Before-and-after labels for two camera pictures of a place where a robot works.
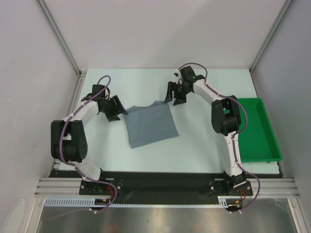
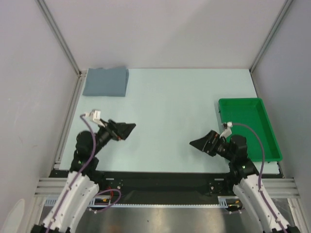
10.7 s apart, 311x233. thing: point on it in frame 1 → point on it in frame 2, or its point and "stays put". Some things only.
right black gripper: (177, 91) → (211, 142)
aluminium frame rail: (269, 187) stays put
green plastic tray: (258, 142) stays put
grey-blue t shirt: (149, 124) → (102, 82)
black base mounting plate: (157, 185) stays put
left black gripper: (117, 108) → (123, 129)
